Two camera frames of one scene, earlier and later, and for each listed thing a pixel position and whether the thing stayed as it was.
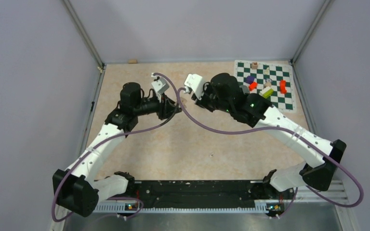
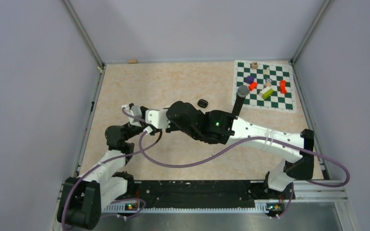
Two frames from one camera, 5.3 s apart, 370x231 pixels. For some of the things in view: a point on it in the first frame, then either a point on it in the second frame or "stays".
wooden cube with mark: (255, 65) stays
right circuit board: (275, 208) stays
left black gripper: (166, 107) to (143, 110)
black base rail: (200, 194) stays
